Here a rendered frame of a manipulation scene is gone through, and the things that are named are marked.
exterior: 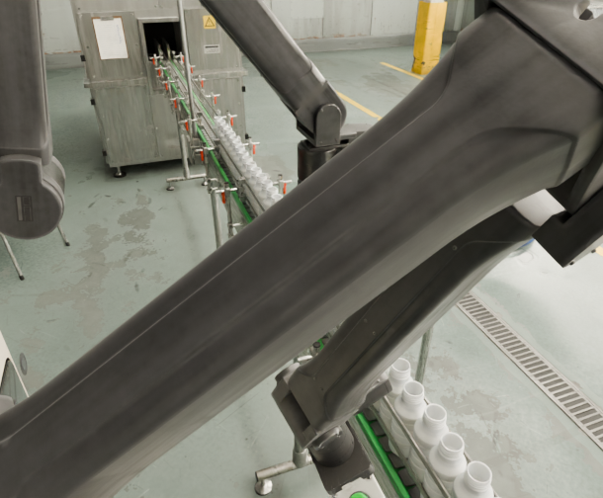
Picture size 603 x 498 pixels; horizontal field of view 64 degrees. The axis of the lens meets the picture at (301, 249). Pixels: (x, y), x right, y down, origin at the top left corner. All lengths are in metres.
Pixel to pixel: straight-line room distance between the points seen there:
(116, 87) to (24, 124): 4.01
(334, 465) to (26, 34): 0.60
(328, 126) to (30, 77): 0.35
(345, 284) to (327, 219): 0.02
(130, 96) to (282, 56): 4.04
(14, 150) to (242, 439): 1.85
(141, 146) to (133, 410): 4.58
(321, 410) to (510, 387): 2.23
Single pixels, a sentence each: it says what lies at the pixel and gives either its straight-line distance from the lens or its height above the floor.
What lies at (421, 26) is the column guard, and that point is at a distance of 8.98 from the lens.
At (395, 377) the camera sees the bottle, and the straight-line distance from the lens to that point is 0.95.
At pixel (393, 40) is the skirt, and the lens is 11.65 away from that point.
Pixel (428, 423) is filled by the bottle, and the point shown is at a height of 1.15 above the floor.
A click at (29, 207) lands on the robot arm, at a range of 0.63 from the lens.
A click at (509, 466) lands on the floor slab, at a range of 2.37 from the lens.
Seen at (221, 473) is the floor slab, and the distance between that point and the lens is 2.21.
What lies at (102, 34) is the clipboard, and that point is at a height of 1.25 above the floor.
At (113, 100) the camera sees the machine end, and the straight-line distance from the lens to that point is 4.64.
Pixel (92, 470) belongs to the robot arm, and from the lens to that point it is 0.22.
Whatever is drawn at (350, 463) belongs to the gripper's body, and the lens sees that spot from 0.67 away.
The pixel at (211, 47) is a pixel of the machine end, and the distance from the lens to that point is 4.63.
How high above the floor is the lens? 1.83
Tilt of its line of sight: 32 degrees down
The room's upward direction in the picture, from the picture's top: straight up
